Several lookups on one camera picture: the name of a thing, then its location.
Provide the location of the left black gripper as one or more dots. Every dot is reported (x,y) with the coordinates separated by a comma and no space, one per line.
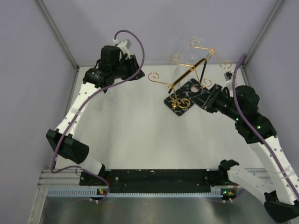
(132,64)

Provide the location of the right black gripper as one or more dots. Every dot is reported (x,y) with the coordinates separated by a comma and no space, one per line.
(206,100)

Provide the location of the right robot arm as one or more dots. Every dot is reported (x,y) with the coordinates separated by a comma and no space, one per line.
(280,197)

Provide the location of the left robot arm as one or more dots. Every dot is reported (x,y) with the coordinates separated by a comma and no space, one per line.
(115,62)

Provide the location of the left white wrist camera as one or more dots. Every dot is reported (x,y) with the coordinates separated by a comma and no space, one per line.
(124,46)

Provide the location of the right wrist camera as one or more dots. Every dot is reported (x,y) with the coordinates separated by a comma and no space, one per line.
(228,75)

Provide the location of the gold wire glass rack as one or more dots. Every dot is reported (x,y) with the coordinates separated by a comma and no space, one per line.
(175,59)

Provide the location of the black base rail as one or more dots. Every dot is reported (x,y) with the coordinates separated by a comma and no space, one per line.
(168,180)

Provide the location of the white cable duct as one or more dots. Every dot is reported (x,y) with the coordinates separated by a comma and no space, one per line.
(214,192)

